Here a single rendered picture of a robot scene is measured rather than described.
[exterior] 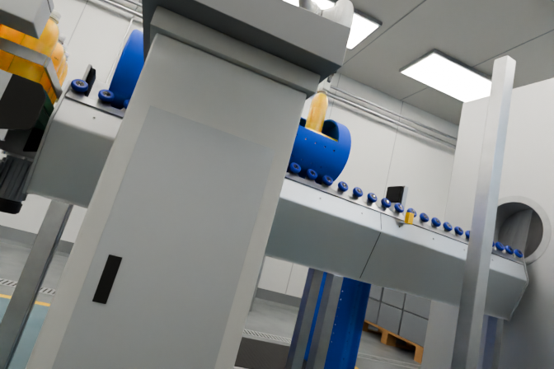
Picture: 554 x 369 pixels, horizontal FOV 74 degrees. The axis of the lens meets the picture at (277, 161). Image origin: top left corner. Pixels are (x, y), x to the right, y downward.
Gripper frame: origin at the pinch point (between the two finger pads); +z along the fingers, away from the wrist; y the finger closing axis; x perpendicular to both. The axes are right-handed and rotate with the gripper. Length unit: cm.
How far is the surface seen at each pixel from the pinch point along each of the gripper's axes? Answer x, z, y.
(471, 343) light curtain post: -64, 85, -36
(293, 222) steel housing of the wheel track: 4, 61, -11
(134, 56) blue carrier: 72, 28, -13
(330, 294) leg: -20, 82, -9
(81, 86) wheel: 82, 42, -10
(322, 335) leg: -21, 97, -9
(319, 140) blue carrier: 3.2, 29.2, -13.4
